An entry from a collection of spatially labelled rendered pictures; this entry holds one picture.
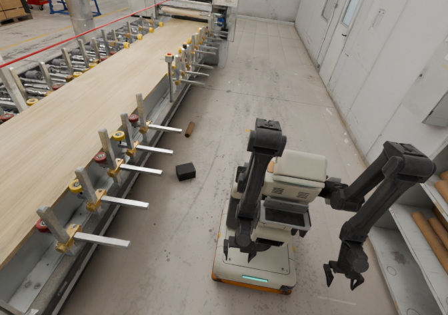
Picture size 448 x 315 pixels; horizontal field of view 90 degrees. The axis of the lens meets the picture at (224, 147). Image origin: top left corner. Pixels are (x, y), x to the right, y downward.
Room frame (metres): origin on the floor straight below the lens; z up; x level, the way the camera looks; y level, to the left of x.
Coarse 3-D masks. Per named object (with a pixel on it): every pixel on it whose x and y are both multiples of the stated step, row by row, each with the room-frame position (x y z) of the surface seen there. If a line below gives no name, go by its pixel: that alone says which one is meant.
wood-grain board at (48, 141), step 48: (144, 48) 3.28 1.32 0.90; (48, 96) 1.71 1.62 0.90; (96, 96) 1.81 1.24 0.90; (144, 96) 1.93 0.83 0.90; (0, 144) 1.05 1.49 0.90; (48, 144) 1.11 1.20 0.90; (96, 144) 1.17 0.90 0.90; (0, 192) 0.69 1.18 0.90; (48, 192) 0.72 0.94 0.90; (0, 240) 0.44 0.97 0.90
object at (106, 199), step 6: (84, 198) 0.79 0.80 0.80; (102, 198) 0.79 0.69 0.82; (108, 198) 0.79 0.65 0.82; (114, 198) 0.80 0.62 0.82; (120, 198) 0.80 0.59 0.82; (120, 204) 0.78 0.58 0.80; (126, 204) 0.78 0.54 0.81; (132, 204) 0.77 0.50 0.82; (138, 204) 0.78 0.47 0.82; (144, 204) 0.78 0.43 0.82
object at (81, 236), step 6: (48, 234) 0.54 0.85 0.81; (78, 234) 0.55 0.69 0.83; (84, 234) 0.55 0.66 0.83; (90, 234) 0.56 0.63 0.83; (84, 240) 0.53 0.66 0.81; (90, 240) 0.53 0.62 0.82; (96, 240) 0.53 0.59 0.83; (102, 240) 0.53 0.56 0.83; (108, 240) 0.54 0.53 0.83; (114, 240) 0.54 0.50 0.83; (120, 240) 0.55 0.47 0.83; (126, 240) 0.55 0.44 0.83; (114, 246) 0.52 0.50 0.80; (120, 246) 0.52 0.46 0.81; (126, 246) 0.52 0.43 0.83
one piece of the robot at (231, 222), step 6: (234, 174) 1.18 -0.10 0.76; (234, 180) 1.09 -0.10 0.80; (234, 186) 1.03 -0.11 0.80; (234, 192) 1.01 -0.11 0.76; (234, 198) 1.02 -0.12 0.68; (240, 198) 1.01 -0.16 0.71; (258, 198) 1.00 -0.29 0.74; (264, 198) 0.96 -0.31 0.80; (234, 204) 1.01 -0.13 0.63; (228, 210) 1.03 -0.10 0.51; (234, 210) 1.01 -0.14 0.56; (228, 216) 1.02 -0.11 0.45; (234, 216) 1.01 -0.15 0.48; (228, 222) 1.01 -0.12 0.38; (234, 222) 1.01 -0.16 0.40
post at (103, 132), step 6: (102, 132) 0.99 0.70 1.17; (102, 138) 0.99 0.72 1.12; (108, 138) 1.02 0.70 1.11; (102, 144) 0.99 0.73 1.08; (108, 144) 1.00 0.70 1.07; (108, 150) 0.99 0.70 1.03; (108, 156) 0.99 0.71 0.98; (114, 156) 1.02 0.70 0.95; (108, 162) 0.99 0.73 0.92; (114, 162) 1.01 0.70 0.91; (114, 168) 0.99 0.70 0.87; (114, 180) 0.99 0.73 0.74; (120, 180) 1.01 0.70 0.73
